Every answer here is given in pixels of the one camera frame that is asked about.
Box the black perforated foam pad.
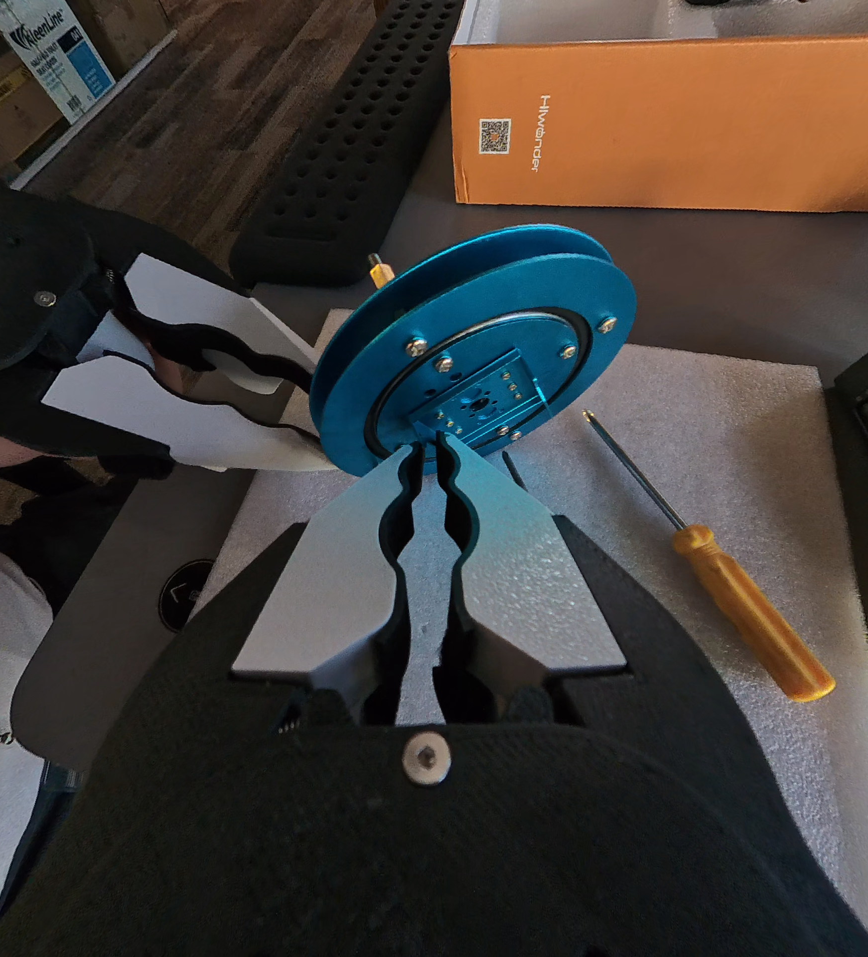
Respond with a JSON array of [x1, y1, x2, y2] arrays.
[[228, 0, 467, 287]]

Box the blue round metal turntable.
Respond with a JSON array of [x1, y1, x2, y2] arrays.
[[309, 224, 639, 479]]

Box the orange cardboard box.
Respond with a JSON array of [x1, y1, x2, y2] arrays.
[[447, 0, 868, 215]]

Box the yellow-handled screwdriver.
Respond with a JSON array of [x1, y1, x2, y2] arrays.
[[582, 409, 837, 704]]

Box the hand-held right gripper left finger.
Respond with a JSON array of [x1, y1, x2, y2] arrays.
[[229, 443, 425, 725]]

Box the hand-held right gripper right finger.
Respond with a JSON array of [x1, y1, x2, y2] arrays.
[[434, 431, 627, 725]]

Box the white foam sheet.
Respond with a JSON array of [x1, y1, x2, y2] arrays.
[[195, 308, 868, 957]]

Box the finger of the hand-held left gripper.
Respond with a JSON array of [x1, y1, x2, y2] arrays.
[[122, 253, 323, 397], [40, 353, 339, 475]]

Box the person's jeans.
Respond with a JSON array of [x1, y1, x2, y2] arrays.
[[0, 755, 93, 924]]

